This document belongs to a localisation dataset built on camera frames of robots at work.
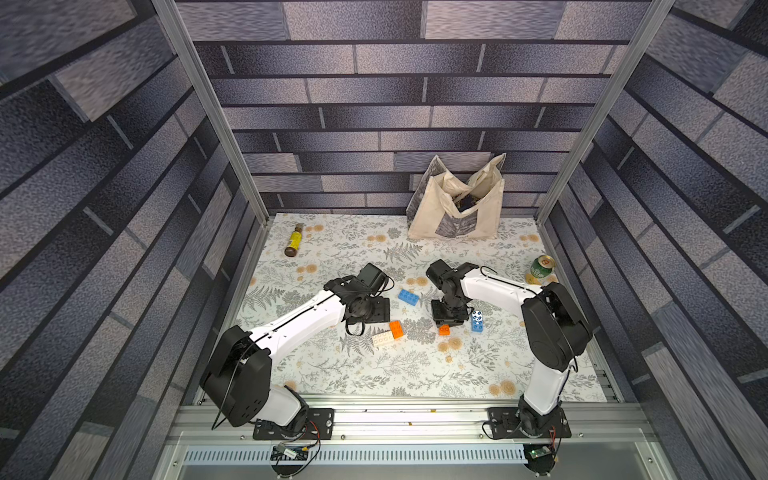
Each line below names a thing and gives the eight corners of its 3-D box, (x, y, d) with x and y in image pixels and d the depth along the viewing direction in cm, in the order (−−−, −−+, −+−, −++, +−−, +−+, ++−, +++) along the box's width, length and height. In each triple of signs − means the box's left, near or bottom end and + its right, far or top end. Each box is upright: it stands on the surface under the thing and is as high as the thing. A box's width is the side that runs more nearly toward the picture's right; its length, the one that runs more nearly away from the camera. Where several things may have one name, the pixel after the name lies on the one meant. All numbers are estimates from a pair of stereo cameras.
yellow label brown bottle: (286, 257, 110) (284, 252, 107) (294, 229, 119) (292, 223, 117) (297, 257, 110) (295, 252, 107) (304, 229, 119) (302, 223, 117)
